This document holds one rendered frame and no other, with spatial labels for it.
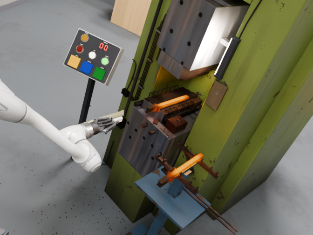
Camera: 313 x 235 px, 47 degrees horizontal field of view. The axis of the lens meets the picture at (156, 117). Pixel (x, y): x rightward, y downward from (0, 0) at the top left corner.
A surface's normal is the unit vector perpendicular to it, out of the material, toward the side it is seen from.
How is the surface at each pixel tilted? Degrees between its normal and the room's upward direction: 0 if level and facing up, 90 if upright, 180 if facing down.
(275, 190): 0
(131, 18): 90
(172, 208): 0
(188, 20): 90
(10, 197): 0
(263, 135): 90
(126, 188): 90
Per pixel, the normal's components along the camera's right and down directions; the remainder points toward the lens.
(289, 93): -0.69, 0.25
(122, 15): -0.37, 0.47
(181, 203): 0.29, -0.76
